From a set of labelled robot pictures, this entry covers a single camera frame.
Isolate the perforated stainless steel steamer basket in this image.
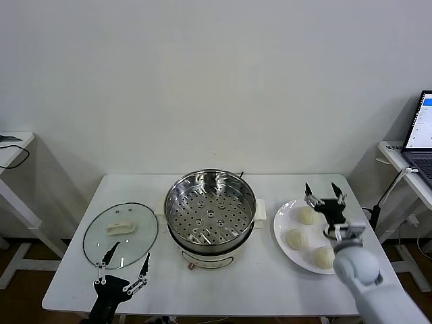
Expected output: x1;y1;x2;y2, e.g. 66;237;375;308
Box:
164;168;257;249

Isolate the white side table with laptop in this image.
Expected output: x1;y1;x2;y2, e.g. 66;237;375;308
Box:
377;140;432;293

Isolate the white side table with cable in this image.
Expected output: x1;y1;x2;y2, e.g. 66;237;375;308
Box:
0;130;67;290

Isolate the grey open laptop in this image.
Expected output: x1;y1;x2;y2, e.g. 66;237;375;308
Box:
400;89;432;188

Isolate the round glass pot lid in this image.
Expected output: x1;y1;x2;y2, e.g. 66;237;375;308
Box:
82;201;159;270

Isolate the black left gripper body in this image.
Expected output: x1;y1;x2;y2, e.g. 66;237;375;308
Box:
80;273;134;324

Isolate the round white plate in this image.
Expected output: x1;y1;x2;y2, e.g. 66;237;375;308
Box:
273;198;359;275

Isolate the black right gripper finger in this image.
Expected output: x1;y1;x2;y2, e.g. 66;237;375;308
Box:
304;182;325;213
330;182;348;208

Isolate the cream electric cooking pot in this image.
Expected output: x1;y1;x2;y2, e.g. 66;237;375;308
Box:
154;198;267;271

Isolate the white steamed baozi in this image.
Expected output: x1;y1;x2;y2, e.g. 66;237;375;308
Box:
294;206;320;225
285;228;311;250
312;246;336;270

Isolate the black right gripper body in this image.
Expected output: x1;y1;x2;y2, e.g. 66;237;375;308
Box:
316;198;348;238

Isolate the black looped cable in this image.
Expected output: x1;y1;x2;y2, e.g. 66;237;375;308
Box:
0;144;30;169

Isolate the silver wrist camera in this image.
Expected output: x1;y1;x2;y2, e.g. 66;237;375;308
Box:
333;224;367;241

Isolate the white laptop cable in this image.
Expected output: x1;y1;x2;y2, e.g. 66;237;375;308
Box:
377;166;419;207

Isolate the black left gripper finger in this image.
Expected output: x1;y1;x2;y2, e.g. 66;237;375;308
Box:
121;252;151;295
94;241;121;286

